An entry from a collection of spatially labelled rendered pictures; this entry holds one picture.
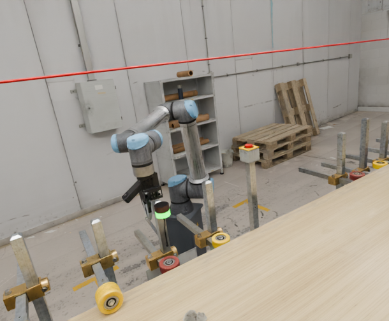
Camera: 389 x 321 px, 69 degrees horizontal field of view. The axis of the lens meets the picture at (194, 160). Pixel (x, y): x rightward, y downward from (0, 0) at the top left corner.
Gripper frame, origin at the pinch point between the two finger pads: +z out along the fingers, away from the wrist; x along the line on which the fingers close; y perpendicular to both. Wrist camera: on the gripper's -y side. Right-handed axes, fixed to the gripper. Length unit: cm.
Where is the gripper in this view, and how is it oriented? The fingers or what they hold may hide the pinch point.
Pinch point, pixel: (148, 217)
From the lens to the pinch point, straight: 129.4
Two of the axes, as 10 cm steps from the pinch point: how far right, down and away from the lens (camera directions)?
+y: 8.5, -2.6, 4.6
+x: -5.1, -1.9, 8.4
